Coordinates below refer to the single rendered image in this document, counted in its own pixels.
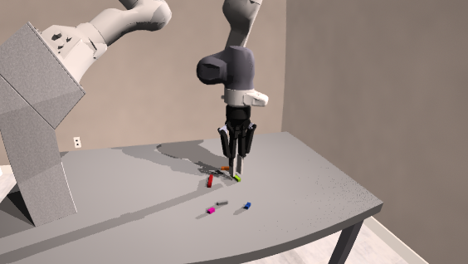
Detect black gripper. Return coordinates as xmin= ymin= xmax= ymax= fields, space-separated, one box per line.
xmin=217 ymin=105 xmax=256 ymax=177

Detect red rod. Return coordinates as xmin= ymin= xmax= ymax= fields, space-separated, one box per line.
xmin=207 ymin=174 xmax=213 ymax=188

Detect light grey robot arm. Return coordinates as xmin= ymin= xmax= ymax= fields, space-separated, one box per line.
xmin=36 ymin=0 xmax=268 ymax=108

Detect grey rod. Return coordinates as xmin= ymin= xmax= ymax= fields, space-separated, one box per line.
xmin=217 ymin=200 xmax=228 ymax=206

